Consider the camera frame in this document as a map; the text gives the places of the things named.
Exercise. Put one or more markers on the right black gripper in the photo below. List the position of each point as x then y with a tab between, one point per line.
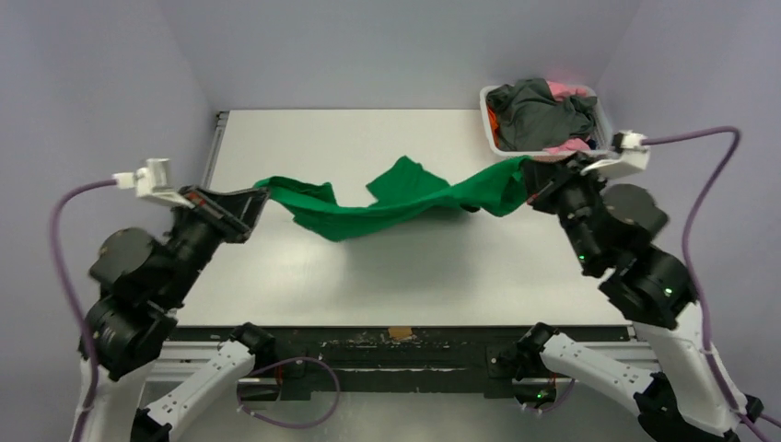
551	184

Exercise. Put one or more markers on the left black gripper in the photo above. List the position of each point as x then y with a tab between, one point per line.
234	214

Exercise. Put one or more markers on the green t shirt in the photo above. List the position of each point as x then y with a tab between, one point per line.
402	193

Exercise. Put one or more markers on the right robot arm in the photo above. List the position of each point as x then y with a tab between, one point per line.
611	229

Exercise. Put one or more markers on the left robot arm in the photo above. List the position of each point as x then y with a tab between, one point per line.
142	283

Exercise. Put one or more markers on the grey t shirt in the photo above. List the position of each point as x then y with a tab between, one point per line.
529	118

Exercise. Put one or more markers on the orange t shirt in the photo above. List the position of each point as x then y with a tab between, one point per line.
493	126

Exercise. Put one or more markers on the white laundry basket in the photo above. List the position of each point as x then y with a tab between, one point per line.
600	140

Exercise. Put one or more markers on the pink t shirt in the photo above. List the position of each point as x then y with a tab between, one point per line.
560	91

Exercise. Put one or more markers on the brown tape piece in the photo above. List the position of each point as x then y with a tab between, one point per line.
400	334

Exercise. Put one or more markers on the left side aluminium rail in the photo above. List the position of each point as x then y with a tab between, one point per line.
195	167

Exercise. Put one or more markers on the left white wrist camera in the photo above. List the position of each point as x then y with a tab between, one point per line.
151	183

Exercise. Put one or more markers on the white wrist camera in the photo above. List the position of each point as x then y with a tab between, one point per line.
631	156
151	183

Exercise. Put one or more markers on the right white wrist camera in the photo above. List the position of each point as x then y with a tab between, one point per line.
631	156

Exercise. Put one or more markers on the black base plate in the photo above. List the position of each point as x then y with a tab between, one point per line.
612	337

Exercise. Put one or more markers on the aluminium frame rail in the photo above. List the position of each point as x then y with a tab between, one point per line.
293	371

